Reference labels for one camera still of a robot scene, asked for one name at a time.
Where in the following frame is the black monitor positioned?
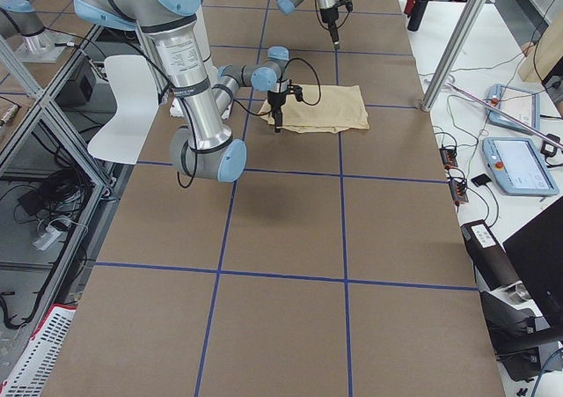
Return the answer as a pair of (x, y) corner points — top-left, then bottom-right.
(503, 199), (562, 326)

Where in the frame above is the near blue teach pendant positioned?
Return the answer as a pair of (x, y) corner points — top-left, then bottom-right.
(481, 137), (559, 196)

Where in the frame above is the far blue teach pendant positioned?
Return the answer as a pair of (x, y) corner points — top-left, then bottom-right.
(486, 84), (540, 134)

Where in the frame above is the pale yellow printed t-shirt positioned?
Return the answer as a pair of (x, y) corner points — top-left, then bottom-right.
(281, 85), (369, 134)

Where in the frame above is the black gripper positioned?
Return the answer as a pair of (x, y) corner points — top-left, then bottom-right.
(317, 0), (353, 49)
(267, 79), (303, 133)

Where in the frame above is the black water bottle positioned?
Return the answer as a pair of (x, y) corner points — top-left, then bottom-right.
(406, 0), (429, 32)

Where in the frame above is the blue teach pendant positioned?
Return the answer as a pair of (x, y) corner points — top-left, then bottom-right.
(481, 137), (559, 196)
(486, 84), (540, 134)

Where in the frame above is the white perforated basket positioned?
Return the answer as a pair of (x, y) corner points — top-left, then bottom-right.
(1, 304), (77, 397)

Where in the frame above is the white plastic chair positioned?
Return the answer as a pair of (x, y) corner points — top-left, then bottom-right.
(87, 55), (159, 165)

